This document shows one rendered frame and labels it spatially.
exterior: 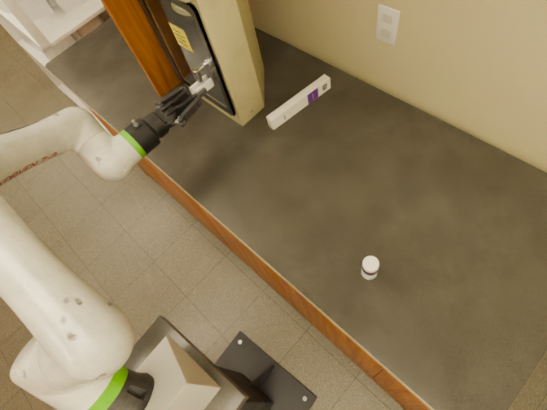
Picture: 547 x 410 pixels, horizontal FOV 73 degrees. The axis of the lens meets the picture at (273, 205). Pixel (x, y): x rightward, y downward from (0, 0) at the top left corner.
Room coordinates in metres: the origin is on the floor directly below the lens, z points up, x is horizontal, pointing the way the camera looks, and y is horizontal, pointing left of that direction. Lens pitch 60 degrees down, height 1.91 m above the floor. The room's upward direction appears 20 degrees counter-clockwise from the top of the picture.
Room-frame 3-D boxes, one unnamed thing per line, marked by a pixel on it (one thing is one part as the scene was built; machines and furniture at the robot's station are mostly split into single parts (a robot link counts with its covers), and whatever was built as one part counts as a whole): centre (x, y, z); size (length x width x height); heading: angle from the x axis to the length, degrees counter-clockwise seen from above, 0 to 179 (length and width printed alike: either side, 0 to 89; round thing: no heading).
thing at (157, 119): (0.84, 0.22, 1.15); 0.09 x 0.08 x 0.07; 119
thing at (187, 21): (1.03, 0.09, 1.19); 0.30 x 0.01 x 0.40; 29
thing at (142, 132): (0.80, 0.29, 1.15); 0.09 x 0.06 x 0.12; 29
